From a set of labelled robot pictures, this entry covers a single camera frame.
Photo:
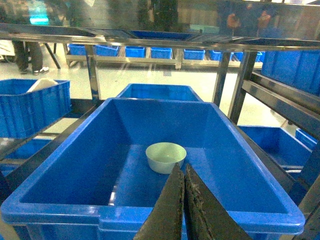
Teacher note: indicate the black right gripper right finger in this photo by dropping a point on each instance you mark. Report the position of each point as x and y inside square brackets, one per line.
[205, 217]

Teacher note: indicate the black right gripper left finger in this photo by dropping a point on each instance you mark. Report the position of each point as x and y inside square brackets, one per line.
[166, 219]

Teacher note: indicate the green bowl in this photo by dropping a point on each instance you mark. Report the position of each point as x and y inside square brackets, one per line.
[163, 156]

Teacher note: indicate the large blue bin holding bowl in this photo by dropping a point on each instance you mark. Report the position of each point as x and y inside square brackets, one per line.
[97, 185]

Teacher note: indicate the steel shelf rack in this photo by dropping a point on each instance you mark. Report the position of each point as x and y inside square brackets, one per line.
[199, 24]

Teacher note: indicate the blue bin with white item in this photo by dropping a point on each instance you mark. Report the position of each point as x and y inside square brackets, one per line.
[24, 113]

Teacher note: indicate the person legs background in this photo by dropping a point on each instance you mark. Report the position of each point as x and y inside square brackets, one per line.
[25, 50]

